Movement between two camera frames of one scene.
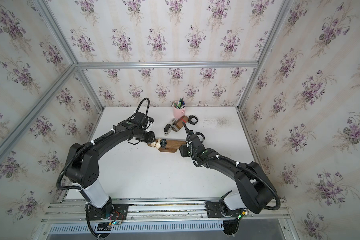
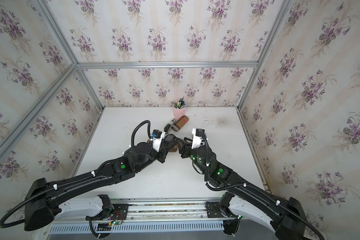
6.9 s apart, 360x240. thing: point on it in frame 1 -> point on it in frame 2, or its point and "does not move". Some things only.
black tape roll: x=190 y=121 -> x=170 y=138
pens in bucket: x=181 y=104 does not move
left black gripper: x=150 y=139 -> x=163 y=151
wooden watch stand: x=172 y=146 does not move
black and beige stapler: x=168 y=127 does not move
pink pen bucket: x=179 y=113 does not move
